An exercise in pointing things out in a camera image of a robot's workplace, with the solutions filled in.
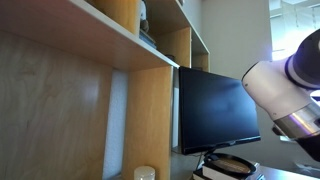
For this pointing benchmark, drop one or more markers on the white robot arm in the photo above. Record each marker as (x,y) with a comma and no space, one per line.
(283,89)

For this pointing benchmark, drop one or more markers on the black computer monitor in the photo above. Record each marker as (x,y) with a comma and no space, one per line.
(215,112)

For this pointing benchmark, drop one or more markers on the white plush toy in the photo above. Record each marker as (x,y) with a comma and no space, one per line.
(144,24)

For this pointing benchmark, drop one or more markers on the white candle jar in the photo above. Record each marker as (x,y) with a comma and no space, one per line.
(144,173)

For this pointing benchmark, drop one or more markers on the stack of books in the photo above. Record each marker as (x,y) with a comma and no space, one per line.
(210,172)

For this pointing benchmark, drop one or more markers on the black round monitor stand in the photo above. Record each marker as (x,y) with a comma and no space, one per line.
(230,163)

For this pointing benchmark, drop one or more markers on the wooden shelf unit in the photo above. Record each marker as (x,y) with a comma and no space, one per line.
(56,63)

